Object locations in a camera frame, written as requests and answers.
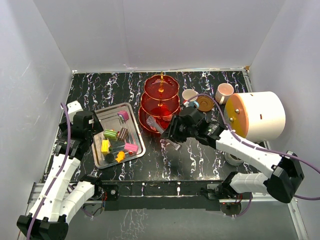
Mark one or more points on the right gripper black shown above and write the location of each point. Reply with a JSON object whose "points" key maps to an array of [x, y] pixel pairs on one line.
{"points": [[171, 133]]}

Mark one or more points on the orange fish cookie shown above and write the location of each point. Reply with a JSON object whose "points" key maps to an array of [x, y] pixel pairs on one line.
{"points": [[120, 156]]}

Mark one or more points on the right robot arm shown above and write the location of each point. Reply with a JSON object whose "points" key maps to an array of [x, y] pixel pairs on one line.
{"points": [[279, 174]]}

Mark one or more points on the green layered cake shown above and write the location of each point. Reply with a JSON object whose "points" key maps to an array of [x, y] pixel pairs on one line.
{"points": [[110, 134]]}

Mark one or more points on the magenta cake slice back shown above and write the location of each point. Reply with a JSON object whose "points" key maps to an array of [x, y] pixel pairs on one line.
{"points": [[123, 115]]}

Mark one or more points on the pink cake slice front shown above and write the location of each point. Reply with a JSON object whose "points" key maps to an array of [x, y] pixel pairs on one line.
{"points": [[130, 147]]}

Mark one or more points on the blue and white teacup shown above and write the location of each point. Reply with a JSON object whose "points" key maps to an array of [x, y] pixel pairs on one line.
{"points": [[190, 97]]}

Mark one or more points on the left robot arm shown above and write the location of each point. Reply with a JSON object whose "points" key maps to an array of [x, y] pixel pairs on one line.
{"points": [[52, 212]]}

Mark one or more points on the grey tape roll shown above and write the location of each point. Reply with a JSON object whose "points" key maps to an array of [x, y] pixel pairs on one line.
{"points": [[232, 160]]}

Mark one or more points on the large white cylinder container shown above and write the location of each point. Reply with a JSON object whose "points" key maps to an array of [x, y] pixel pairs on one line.
{"points": [[256, 116]]}

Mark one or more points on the pink and white teacup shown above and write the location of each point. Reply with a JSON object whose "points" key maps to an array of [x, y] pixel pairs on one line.
{"points": [[223, 92]]}

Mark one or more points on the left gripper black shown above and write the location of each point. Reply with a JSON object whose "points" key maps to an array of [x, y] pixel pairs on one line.
{"points": [[96, 127]]}

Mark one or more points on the red three-tier dessert stand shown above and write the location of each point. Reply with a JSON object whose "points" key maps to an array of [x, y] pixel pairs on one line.
{"points": [[160, 99]]}

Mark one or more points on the black round cookie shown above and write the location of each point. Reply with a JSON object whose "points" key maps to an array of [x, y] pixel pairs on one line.
{"points": [[109, 158]]}

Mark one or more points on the stainless steel tray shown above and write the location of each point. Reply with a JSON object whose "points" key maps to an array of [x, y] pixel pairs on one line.
{"points": [[110, 120]]}

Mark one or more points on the brown chocolate cake slice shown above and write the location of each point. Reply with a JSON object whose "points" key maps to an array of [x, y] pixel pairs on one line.
{"points": [[122, 134]]}

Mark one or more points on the yellow cake slice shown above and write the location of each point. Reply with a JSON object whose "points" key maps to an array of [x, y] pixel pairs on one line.
{"points": [[105, 147]]}

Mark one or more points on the brown saucer near cups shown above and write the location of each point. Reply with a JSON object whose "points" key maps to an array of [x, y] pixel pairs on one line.
{"points": [[205, 103]]}

